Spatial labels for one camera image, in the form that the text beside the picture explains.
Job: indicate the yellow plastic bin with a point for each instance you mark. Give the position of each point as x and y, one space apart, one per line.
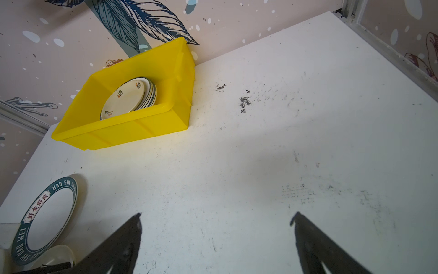
169 66

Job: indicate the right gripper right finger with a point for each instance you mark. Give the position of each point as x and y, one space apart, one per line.
318 253

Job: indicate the aluminium frame post right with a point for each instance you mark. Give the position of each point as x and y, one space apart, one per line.
351 14

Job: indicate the large green rim lettered plate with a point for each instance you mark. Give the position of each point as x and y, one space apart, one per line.
44 221

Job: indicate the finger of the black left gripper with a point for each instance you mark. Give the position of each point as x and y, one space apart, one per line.
48 269

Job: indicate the aluminium frame post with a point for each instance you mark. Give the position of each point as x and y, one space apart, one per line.
25 121
351 14

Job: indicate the white plate flower emblem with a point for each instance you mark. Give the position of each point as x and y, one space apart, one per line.
152 94

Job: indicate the aluminium frame post left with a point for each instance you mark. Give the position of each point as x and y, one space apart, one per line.
25 121

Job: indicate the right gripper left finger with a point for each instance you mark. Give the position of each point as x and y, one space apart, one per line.
117 254

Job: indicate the cream plate with characters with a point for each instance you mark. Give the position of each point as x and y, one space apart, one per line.
129 97

